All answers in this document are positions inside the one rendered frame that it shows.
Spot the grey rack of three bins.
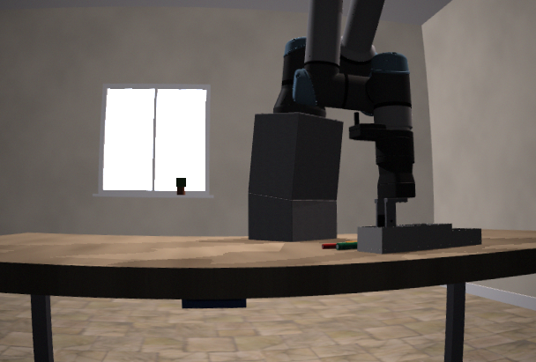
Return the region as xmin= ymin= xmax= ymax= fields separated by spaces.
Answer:
xmin=357 ymin=224 xmax=481 ymax=254

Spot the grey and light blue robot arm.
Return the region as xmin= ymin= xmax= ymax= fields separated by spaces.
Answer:
xmin=273 ymin=0 xmax=412 ymax=117

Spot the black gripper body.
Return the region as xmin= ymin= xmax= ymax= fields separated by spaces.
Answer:
xmin=349 ymin=106 xmax=415 ymax=199

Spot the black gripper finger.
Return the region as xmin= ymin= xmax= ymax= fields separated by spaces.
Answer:
xmin=384 ymin=198 xmax=407 ymax=227
xmin=375 ymin=199 xmax=385 ymax=227

